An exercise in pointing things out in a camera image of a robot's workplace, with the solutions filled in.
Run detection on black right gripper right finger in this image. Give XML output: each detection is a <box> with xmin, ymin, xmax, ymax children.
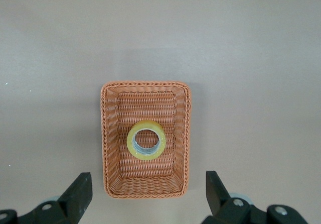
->
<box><xmin>203</xmin><ymin>170</ymin><xmax>308</xmax><ymax>224</ymax></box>

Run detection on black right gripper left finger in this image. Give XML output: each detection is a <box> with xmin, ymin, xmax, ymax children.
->
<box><xmin>0</xmin><ymin>172</ymin><xmax>93</xmax><ymax>224</ymax></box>

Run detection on clear yellowish tape roll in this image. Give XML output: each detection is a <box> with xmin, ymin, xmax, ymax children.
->
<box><xmin>126</xmin><ymin>120</ymin><xmax>167</xmax><ymax>161</ymax></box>

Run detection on brown wicker basket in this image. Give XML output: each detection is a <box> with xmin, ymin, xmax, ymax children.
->
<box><xmin>100</xmin><ymin>79</ymin><xmax>193</xmax><ymax>199</ymax></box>

